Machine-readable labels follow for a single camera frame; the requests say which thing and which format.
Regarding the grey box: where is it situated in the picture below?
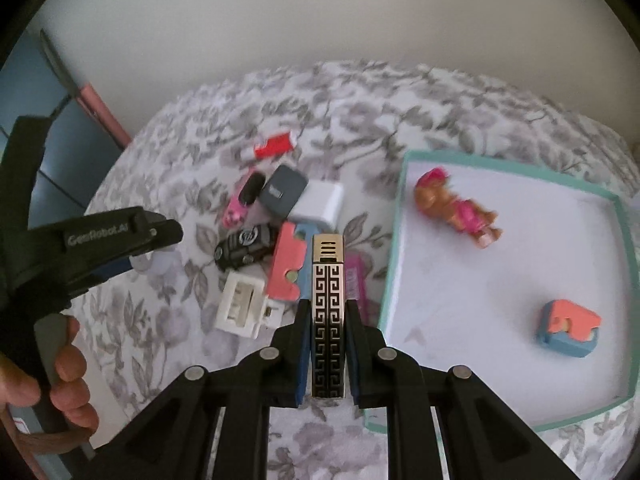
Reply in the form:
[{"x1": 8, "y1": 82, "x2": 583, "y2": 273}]
[{"x1": 259, "y1": 164, "x2": 309, "y2": 219}]

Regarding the person's left hand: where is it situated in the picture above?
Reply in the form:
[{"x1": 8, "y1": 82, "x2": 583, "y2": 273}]
[{"x1": 0, "y1": 315, "x2": 99, "y2": 432}]

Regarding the teal box lid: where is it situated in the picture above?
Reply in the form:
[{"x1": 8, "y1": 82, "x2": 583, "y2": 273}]
[{"x1": 362, "y1": 149, "x2": 640, "y2": 434}]

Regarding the toy dog figure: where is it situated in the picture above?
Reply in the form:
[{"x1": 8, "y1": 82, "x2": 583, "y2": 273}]
[{"x1": 414, "y1": 166, "x2": 504, "y2": 249}]

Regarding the red white small toy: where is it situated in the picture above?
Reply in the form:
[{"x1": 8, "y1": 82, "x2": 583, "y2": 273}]
[{"x1": 240, "y1": 132, "x2": 297, "y2": 162}]

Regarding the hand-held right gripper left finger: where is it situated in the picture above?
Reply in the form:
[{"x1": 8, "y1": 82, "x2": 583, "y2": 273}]
[{"x1": 87, "y1": 300, "x2": 313, "y2": 480}]

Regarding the pink lighter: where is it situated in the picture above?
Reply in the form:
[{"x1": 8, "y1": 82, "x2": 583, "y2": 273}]
[{"x1": 346, "y1": 254, "x2": 374, "y2": 323}]

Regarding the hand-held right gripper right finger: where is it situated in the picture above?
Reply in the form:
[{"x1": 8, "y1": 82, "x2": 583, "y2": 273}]
[{"x1": 345, "y1": 300, "x2": 571, "y2": 480}]

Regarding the pink bed frame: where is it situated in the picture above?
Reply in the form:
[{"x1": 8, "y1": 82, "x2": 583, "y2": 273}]
[{"x1": 80, "y1": 82, "x2": 132, "y2": 150}]

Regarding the coral blue puzzle piece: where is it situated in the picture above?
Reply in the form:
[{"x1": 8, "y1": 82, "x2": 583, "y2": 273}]
[{"x1": 265, "y1": 221, "x2": 314, "y2": 302}]

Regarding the floral bedspread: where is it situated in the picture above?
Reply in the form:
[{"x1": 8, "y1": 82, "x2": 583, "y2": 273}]
[{"x1": 80, "y1": 59, "x2": 640, "y2": 480}]

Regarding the pink toy car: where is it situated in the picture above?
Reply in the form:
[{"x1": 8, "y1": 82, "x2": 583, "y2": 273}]
[{"x1": 221, "y1": 170, "x2": 267, "y2": 227}]

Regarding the gold black patterned lighter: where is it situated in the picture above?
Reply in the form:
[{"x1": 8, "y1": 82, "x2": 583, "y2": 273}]
[{"x1": 310, "y1": 232, "x2": 347, "y2": 400}]

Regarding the black toy car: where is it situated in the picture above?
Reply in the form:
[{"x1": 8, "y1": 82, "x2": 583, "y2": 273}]
[{"x1": 214, "y1": 224, "x2": 279, "y2": 272}]

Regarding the white plug adapter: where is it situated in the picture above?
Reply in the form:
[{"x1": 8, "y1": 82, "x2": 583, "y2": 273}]
[{"x1": 215, "y1": 270, "x2": 282, "y2": 339}]

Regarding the white charger cube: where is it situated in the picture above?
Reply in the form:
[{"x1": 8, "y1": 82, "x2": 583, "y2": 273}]
[{"x1": 286, "y1": 181, "x2": 346, "y2": 231}]

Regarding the coral blue puzzle cube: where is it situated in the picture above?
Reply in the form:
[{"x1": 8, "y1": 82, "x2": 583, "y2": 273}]
[{"x1": 536, "y1": 299, "x2": 602, "y2": 359}]

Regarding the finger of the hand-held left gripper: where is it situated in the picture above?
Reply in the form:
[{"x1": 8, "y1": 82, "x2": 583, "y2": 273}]
[
  {"x1": 67, "y1": 252, "x2": 135, "y2": 302},
  {"x1": 132, "y1": 208, "x2": 184, "y2": 257}
]

